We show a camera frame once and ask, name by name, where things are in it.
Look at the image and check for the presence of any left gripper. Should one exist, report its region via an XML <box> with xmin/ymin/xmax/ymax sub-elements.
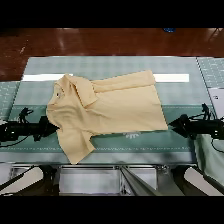
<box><xmin>36</xmin><ymin>115</ymin><xmax>61</xmax><ymax>141</ymax></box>

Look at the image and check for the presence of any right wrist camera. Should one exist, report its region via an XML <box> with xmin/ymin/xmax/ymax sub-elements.
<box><xmin>200</xmin><ymin>102</ymin><xmax>213</xmax><ymax>121</ymax></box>

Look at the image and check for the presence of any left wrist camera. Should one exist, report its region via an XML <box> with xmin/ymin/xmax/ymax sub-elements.
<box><xmin>17</xmin><ymin>106</ymin><xmax>35</xmax><ymax>125</ymax></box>

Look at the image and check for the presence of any silver frame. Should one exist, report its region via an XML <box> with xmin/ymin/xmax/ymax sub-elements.
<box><xmin>0</xmin><ymin>161</ymin><xmax>224</xmax><ymax>197</ymax></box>

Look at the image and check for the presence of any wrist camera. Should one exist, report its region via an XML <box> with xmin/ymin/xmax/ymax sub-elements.
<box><xmin>17</xmin><ymin>106</ymin><xmax>35</xmax><ymax>125</ymax></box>
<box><xmin>200</xmin><ymin>102</ymin><xmax>213</xmax><ymax>121</ymax></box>

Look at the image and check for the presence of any yellow polo shirt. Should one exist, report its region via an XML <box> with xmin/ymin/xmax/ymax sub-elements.
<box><xmin>45</xmin><ymin>69</ymin><xmax>170</xmax><ymax>166</ymax></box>

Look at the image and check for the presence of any pale green garment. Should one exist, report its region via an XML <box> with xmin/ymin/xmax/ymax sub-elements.
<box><xmin>193</xmin><ymin>133</ymin><xmax>224</xmax><ymax>188</ymax></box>

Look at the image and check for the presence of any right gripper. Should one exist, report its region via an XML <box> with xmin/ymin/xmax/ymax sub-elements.
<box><xmin>167</xmin><ymin>113</ymin><xmax>199</xmax><ymax>140</ymax></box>

